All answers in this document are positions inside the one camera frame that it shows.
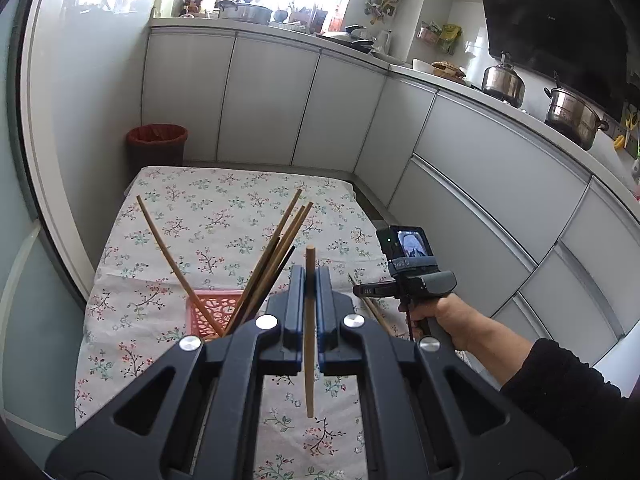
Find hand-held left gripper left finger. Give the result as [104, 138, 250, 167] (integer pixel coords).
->
[45, 265, 307, 480]

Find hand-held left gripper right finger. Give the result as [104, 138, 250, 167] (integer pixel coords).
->
[315, 267, 574, 480]

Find light wooden chopstick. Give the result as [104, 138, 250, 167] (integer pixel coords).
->
[347, 273, 396, 336]
[361, 297, 388, 333]
[304, 245, 317, 420]

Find black chopstick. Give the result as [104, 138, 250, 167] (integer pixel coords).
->
[247, 258, 296, 313]

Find brown wooden chopstick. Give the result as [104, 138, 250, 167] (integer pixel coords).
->
[224, 188, 304, 335]
[136, 195, 221, 337]
[232, 204, 308, 330]

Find pink plastic basket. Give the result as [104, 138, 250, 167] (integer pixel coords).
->
[187, 289, 256, 342]

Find bundle of wooden chopsticks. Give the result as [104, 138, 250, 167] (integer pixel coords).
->
[242, 202, 314, 322]

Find person's right forearm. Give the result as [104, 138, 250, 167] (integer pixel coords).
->
[465, 310, 640, 480]

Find person's right hand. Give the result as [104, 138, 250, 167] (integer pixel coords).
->
[398, 293, 490, 357]

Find floral tablecloth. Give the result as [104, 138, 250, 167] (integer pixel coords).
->
[75, 165, 416, 480]

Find white kitchen countertop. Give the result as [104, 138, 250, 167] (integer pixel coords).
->
[150, 15, 640, 201]

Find white kitchen cabinets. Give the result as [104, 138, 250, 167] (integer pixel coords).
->
[141, 27, 640, 367]

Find plate of bread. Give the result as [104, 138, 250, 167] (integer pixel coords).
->
[431, 61, 469, 81]

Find steel kettle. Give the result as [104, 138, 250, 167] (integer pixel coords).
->
[481, 52, 526, 107]

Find red trash bin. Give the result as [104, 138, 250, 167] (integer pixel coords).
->
[126, 124, 189, 172]

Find steel stockpot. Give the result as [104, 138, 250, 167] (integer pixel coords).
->
[544, 72, 610, 150]

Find yellow green packet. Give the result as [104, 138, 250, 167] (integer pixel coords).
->
[440, 24, 462, 54]

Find black frying pan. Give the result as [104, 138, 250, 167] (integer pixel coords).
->
[325, 24, 376, 51]

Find glass sliding door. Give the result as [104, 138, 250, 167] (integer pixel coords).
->
[0, 0, 98, 421]

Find black range hood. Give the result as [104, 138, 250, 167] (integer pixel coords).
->
[472, 0, 632, 113]

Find large steel pot with lid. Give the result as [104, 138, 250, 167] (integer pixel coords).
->
[216, 0, 274, 25]

